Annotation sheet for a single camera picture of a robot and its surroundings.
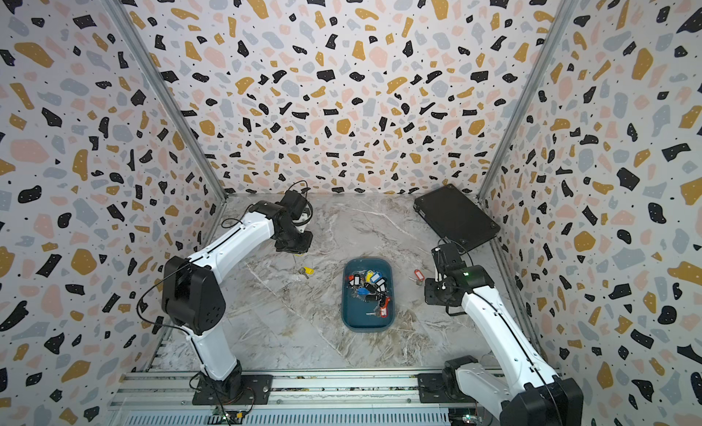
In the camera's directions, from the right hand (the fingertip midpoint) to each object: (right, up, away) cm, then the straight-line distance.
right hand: (434, 294), depth 80 cm
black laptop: (+18, +22, +35) cm, 45 cm away
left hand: (-39, +12, +8) cm, 42 cm away
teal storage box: (-24, -7, +8) cm, 26 cm away
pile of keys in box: (-19, -1, +13) cm, 23 cm away
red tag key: (-1, +1, +17) cm, 17 cm away
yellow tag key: (-42, +4, +17) cm, 46 cm away
